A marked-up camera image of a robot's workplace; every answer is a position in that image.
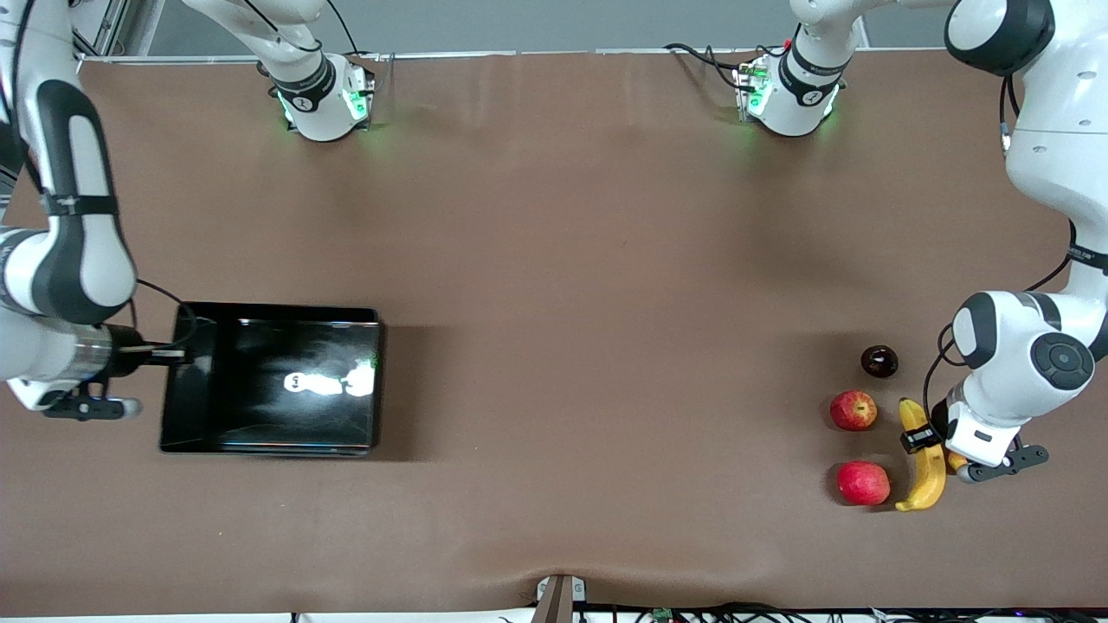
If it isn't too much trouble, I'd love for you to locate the black arm base cable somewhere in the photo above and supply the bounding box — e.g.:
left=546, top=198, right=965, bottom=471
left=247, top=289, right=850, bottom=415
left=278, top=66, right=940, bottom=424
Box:
left=664, top=42, right=759, bottom=93
left=324, top=0, right=396, bottom=87

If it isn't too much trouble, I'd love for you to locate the yellow banana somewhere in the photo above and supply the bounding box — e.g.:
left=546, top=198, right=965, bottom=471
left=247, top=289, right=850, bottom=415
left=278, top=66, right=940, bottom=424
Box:
left=894, top=397, right=949, bottom=513

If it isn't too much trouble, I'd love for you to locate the table cover mat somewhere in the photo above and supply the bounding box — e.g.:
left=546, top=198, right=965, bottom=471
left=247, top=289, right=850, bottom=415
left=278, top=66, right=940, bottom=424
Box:
left=0, top=48, right=1108, bottom=617

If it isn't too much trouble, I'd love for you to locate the brown wooden post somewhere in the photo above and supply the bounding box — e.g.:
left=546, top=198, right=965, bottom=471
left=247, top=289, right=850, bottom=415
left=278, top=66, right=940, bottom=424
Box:
left=529, top=576, right=575, bottom=623

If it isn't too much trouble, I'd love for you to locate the aluminium profile frame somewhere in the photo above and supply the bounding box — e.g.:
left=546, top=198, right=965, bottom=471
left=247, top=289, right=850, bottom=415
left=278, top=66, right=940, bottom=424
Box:
left=71, top=0, right=132, bottom=63

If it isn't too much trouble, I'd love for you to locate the black right arm base cable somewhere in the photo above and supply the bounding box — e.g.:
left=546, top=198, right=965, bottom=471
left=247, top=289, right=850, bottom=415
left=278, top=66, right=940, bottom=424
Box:
left=324, top=0, right=396, bottom=87

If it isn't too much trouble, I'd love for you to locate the red apple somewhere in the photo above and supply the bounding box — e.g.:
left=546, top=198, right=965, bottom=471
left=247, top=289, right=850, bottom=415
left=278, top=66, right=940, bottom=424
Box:
left=828, top=390, right=879, bottom=433
left=836, top=460, right=893, bottom=507

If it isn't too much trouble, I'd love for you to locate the black plastic box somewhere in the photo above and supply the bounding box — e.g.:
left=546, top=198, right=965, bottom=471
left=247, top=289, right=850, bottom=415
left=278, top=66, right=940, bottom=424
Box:
left=158, top=300, right=387, bottom=459

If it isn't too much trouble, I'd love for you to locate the dark purple plum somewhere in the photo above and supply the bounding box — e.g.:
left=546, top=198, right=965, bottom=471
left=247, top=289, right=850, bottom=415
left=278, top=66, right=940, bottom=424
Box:
left=860, top=344, right=900, bottom=380

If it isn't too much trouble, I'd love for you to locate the black left arm base cable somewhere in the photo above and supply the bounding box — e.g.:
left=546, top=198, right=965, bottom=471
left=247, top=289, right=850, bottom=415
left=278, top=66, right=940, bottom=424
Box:
left=664, top=42, right=759, bottom=93

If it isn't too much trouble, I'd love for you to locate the grey metal bracket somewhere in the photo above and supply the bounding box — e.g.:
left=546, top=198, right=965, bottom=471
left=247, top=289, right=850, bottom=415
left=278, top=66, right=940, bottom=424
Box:
left=535, top=575, right=588, bottom=606

